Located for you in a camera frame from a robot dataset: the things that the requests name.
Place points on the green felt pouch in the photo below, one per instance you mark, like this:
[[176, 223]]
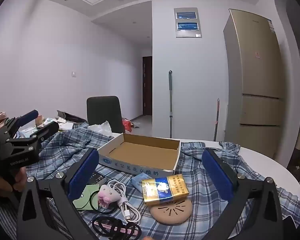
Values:
[[82, 202]]

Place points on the small light blue packet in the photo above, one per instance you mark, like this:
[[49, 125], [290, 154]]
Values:
[[137, 181]]

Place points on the pink bunny plush toy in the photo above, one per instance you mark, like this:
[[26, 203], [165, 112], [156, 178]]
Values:
[[107, 195]]

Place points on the gold and blue packet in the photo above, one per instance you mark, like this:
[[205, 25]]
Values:
[[165, 188]]

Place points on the dark grey chair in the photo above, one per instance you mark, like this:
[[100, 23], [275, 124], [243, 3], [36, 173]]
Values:
[[103, 112]]

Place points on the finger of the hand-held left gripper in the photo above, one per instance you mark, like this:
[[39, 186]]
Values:
[[48, 129], [27, 117]]

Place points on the cardboard box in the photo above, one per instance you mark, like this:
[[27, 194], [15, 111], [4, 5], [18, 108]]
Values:
[[145, 152]]

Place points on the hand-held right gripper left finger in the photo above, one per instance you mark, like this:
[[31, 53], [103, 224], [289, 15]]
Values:
[[82, 176]]

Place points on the small black packet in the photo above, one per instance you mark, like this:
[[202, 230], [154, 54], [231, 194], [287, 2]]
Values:
[[96, 178]]

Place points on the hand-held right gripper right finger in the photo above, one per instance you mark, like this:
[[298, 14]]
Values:
[[220, 177]]

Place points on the dark brown door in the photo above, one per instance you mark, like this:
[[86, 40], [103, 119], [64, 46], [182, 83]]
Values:
[[147, 87]]

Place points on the black elastic hair band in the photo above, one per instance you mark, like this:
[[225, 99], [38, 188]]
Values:
[[139, 231], [95, 226]]

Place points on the clear plastic bag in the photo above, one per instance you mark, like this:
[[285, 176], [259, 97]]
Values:
[[102, 128]]

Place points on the person's left hand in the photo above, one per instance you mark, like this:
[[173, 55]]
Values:
[[18, 178]]

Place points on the white paper box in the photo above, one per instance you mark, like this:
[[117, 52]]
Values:
[[50, 121]]

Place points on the grey bag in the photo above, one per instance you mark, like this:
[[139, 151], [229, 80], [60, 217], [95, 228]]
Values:
[[72, 117]]

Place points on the blue plaid shirt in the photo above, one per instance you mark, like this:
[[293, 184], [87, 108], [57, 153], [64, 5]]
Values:
[[190, 230]]

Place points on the red bag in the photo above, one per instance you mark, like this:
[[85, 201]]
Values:
[[127, 125]]

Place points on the tan round pad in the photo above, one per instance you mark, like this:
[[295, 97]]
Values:
[[170, 213]]

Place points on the gold refrigerator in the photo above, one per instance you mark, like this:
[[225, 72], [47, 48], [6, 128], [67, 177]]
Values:
[[260, 80]]

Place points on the white booklet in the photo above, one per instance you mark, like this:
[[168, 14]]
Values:
[[65, 126]]

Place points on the grey electrical panel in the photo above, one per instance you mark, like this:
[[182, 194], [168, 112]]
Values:
[[187, 22]]

